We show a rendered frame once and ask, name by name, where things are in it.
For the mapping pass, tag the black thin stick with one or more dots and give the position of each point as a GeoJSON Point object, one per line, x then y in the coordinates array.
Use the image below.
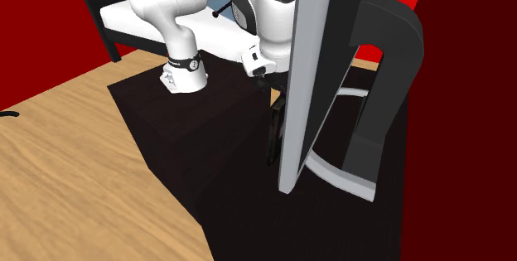
{"type": "Point", "coordinates": [222, 9]}

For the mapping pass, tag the grey computer monitor black stand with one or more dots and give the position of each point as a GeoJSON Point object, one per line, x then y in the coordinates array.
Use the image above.
{"type": "Point", "coordinates": [313, 58]}

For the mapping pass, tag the black curved object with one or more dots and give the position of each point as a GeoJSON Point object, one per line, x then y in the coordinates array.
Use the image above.
{"type": "Point", "coordinates": [10, 113]}

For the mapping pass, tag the dark upright rectangular object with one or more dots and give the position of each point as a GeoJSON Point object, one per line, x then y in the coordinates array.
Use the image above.
{"type": "Point", "coordinates": [276, 131]}

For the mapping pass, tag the white bed black frame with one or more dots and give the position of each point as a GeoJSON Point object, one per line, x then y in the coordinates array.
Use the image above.
{"type": "Point", "coordinates": [121, 17]}

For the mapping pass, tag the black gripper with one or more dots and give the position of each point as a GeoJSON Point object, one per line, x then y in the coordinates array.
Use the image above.
{"type": "Point", "coordinates": [270, 81]}

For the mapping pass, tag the dark robot stand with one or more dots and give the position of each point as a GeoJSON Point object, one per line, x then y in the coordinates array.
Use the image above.
{"type": "Point", "coordinates": [190, 118]}

